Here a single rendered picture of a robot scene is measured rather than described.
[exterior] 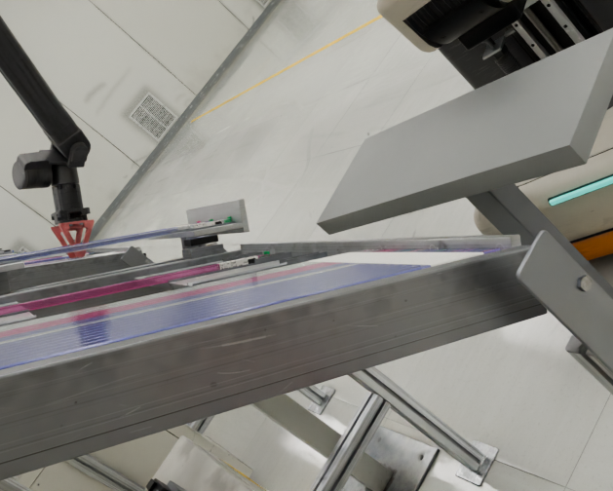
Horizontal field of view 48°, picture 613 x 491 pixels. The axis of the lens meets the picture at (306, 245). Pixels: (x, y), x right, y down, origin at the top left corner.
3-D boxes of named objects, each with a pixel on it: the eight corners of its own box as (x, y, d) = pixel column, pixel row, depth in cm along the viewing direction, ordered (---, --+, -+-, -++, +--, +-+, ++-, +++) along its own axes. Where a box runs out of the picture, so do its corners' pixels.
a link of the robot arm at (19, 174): (91, 144, 140) (70, 125, 144) (36, 146, 132) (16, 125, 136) (79, 195, 146) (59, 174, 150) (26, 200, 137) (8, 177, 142)
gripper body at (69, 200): (58, 219, 140) (53, 183, 139) (52, 222, 149) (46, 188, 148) (91, 215, 143) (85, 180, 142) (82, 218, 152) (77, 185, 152)
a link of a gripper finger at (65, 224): (65, 259, 139) (57, 212, 138) (59, 259, 145) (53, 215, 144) (99, 254, 142) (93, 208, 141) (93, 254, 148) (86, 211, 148)
